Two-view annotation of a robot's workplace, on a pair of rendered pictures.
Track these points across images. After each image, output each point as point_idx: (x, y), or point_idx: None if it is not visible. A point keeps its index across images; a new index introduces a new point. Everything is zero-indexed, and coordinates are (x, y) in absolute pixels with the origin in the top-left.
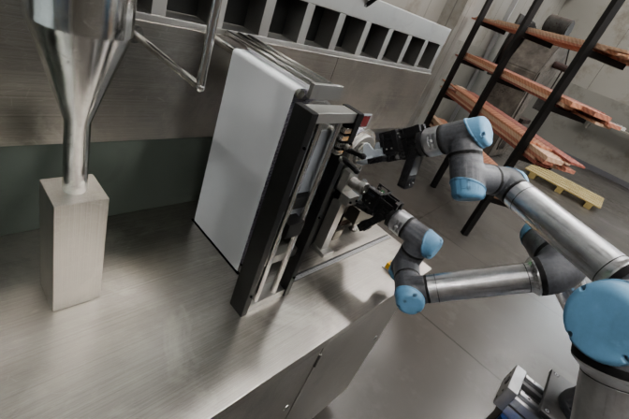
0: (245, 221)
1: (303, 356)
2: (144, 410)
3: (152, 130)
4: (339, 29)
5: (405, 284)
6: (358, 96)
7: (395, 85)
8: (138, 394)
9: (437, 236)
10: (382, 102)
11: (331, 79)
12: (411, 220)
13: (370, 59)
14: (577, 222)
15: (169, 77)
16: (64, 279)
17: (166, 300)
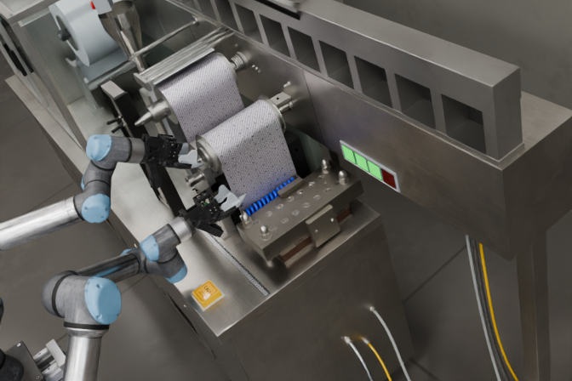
0: None
1: (129, 231)
2: (113, 181)
3: None
4: (288, 39)
5: (134, 249)
6: (357, 133)
7: (413, 147)
8: (120, 178)
9: (145, 241)
10: (405, 165)
11: (311, 93)
12: (166, 224)
13: (343, 86)
14: (24, 215)
15: (216, 48)
16: (157, 126)
17: (169, 168)
